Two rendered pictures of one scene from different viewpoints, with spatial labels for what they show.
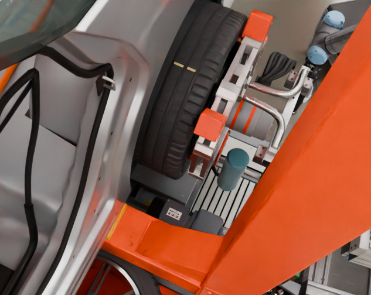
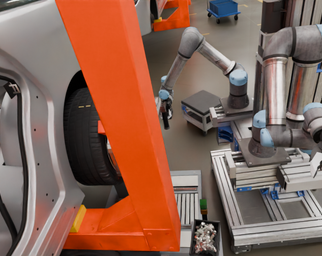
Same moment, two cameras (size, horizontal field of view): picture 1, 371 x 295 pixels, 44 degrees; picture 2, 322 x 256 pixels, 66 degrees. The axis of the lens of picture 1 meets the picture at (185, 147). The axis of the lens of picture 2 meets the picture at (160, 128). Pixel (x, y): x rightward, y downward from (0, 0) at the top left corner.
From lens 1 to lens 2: 0.75 m
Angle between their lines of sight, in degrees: 28
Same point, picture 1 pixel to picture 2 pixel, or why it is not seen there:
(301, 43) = (180, 126)
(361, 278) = (263, 212)
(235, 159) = not seen: hidden behind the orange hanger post
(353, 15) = (194, 99)
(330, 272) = (243, 217)
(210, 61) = not seen: hidden behind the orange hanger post
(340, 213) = (102, 21)
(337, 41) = (167, 81)
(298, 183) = (67, 10)
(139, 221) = (96, 214)
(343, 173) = not seen: outside the picture
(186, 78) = (87, 110)
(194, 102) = (94, 119)
